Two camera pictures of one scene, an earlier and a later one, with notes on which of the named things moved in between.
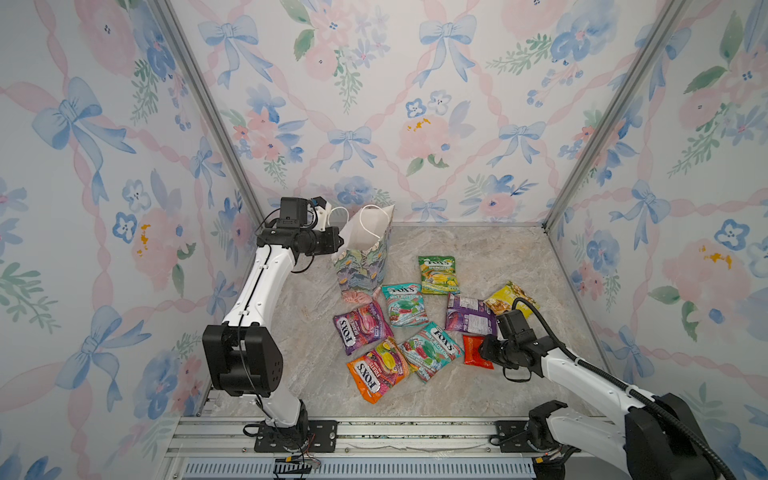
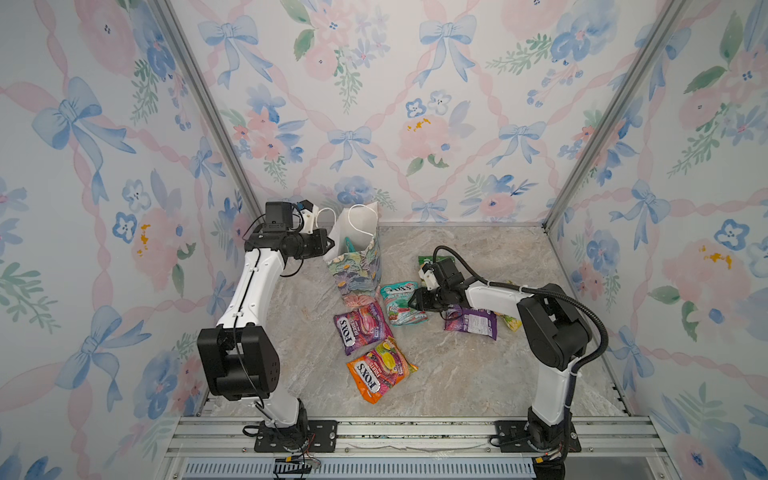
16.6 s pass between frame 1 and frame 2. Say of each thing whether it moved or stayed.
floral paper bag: moved
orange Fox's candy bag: stayed
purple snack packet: stayed
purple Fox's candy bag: stayed
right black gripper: moved
